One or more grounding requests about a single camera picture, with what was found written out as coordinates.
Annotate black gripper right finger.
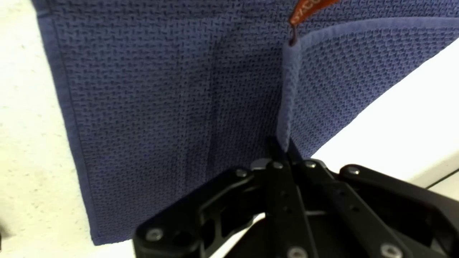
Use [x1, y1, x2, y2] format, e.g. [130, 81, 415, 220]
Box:
[289, 145, 459, 258]

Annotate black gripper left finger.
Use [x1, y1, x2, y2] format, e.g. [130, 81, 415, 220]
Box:
[134, 138, 286, 258]

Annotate dark blue towel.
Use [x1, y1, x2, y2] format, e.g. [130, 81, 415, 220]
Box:
[32, 0, 459, 246]

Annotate brown candy bar wrapper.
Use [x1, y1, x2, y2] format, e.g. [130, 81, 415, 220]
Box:
[289, 0, 339, 46]

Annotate black power cable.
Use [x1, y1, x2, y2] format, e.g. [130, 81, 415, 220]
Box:
[425, 168, 459, 190]

